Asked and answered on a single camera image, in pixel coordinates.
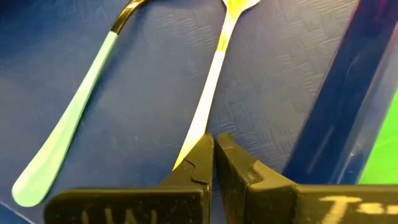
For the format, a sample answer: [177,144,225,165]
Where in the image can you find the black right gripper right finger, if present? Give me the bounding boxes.
[216,133,398,224]

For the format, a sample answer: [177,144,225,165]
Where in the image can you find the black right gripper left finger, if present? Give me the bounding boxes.
[43,133,215,224]

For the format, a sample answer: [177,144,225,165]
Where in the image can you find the spoon with teal handle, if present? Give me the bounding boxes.
[11,0,149,208]

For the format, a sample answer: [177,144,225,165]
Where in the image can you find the fork with orange handle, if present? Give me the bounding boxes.
[172,0,262,171]

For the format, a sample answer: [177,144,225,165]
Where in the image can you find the blue plastic tray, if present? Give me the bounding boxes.
[0,0,398,224]

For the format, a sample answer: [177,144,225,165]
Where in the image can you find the green table mat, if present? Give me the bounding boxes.
[358,89,398,186]

